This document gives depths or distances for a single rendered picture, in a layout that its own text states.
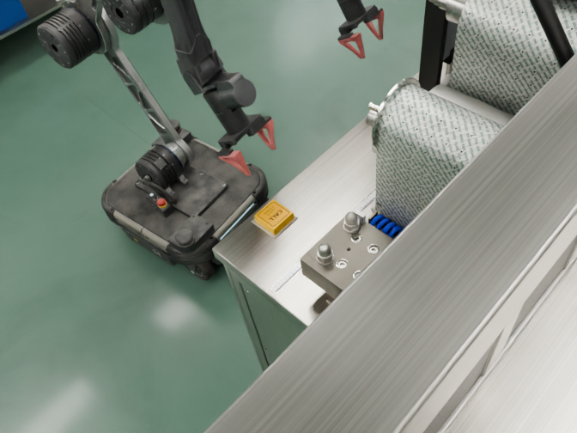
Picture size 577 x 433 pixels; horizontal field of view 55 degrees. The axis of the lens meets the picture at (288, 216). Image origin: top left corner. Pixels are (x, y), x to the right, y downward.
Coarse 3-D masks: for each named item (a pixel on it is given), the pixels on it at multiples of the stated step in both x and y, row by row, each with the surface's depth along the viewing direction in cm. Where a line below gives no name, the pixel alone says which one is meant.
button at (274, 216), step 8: (272, 200) 137; (264, 208) 136; (272, 208) 135; (280, 208) 135; (256, 216) 134; (264, 216) 134; (272, 216) 134; (280, 216) 133; (288, 216) 133; (264, 224) 133; (272, 224) 132; (280, 224) 132; (272, 232) 132
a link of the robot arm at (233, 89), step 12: (228, 72) 116; (192, 84) 116; (204, 84) 118; (216, 84) 115; (228, 84) 112; (240, 84) 113; (252, 84) 115; (228, 96) 114; (240, 96) 113; (252, 96) 115; (228, 108) 118
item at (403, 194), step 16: (384, 160) 104; (384, 176) 108; (400, 176) 104; (416, 176) 100; (384, 192) 112; (400, 192) 107; (416, 192) 104; (432, 192) 100; (384, 208) 115; (400, 208) 111; (416, 208) 107; (400, 224) 115
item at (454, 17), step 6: (450, 0) 106; (456, 0) 106; (462, 0) 105; (450, 6) 107; (456, 6) 106; (462, 6) 105; (450, 12) 107; (456, 12) 106; (450, 18) 108; (456, 18) 107
